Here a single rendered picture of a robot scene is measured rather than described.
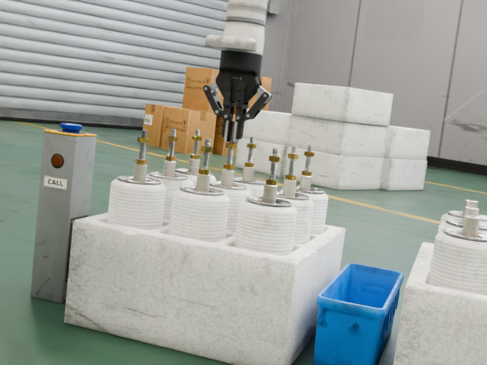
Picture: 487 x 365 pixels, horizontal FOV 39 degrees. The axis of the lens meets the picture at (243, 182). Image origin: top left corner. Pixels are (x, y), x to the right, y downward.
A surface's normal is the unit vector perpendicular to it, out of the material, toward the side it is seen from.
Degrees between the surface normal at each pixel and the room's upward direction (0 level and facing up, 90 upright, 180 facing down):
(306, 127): 90
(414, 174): 90
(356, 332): 92
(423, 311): 90
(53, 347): 0
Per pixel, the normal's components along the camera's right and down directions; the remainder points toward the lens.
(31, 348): 0.11, -0.99
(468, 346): -0.31, 0.07
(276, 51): 0.66, 0.17
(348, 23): -0.74, -0.01
